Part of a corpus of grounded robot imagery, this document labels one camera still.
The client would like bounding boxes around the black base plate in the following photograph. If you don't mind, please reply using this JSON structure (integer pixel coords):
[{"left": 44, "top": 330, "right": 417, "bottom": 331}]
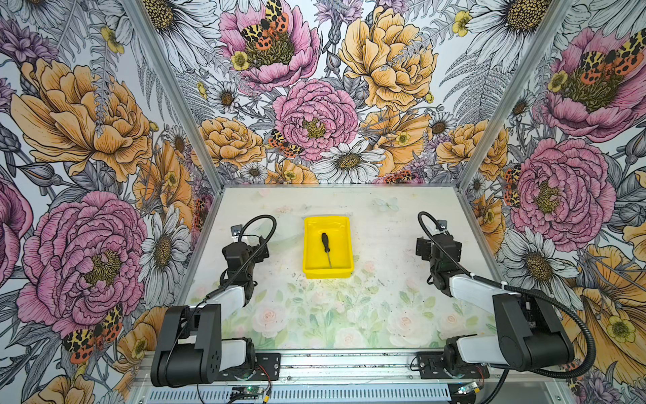
[
  {"left": 416, "top": 351, "right": 491, "bottom": 380},
  {"left": 215, "top": 352, "right": 282, "bottom": 382}
]

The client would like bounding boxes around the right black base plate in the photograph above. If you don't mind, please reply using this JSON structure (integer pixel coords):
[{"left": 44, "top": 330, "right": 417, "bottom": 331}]
[{"left": 416, "top": 351, "right": 491, "bottom": 380}]

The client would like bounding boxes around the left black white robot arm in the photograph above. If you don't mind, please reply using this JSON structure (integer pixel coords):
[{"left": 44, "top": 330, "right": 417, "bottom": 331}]
[{"left": 150, "top": 236, "right": 271, "bottom": 388}]

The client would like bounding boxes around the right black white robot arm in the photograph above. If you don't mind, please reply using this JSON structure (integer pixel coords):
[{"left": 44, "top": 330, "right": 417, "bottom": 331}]
[{"left": 416, "top": 211, "right": 575, "bottom": 379}]

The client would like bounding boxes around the yellow plastic bin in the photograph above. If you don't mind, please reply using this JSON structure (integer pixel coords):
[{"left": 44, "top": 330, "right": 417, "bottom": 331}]
[{"left": 303, "top": 215, "right": 354, "bottom": 279}]

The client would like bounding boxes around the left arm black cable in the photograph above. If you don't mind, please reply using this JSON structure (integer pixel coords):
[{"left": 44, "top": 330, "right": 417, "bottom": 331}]
[{"left": 171, "top": 214, "right": 278, "bottom": 349}]

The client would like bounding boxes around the right aluminium frame post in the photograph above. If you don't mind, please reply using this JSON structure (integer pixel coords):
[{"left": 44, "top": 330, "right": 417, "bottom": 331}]
[{"left": 456, "top": 0, "right": 576, "bottom": 193}]

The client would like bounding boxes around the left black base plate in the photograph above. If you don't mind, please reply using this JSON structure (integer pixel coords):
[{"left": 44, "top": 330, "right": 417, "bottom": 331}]
[{"left": 215, "top": 352, "right": 282, "bottom": 382}]

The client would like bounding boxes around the white slotted cable duct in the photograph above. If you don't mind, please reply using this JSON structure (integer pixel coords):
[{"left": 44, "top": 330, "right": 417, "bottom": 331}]
[{"left": 144, "top": 384, "right": 451, "bottom": 403}]

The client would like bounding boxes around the left green circuit board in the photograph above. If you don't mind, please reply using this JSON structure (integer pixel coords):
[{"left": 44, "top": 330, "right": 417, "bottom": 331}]
[{"left": 229, "top": 385, "right": 265, "bottom": 402}]

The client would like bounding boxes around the black handled screwdriver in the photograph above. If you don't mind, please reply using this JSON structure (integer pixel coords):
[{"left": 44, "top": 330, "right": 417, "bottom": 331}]
[{"left": 321, "top": 232, "right": 332, "bottom": 269}]

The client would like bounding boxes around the aluminium frame post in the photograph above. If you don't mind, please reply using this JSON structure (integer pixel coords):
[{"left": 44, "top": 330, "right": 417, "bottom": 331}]
[
  {"left": 119, "top": 0, "right": 227, "bottom": 195},
  {"left": 456, "top": 0, "right": 576, "bottom": 193}
]

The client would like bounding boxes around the aluminium mounting rail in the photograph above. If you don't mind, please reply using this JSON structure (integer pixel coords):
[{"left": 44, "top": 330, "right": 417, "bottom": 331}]
[{"left": 132, "top": 347, "right": 561, "bottom": 387}]

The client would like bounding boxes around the left aluminium frame post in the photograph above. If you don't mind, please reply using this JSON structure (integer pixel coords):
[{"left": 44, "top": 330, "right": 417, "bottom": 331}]
[{"left": 119, "top": 0, "right": 227, "bottom": 195}]

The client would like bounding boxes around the green circuit board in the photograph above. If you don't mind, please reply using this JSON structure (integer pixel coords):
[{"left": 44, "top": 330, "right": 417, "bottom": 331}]
[
  {"left": 456, "top": 381, "right": 480, "bottom": 395},
  {"left": 229, "top": 385, "right": 265, "bottom": 402}
]

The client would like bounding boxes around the right green circuit board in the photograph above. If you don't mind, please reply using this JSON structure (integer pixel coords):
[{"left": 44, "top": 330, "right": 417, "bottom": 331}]
[{"left": 456, "top": 381, "right": 480, "bottom": 395}]

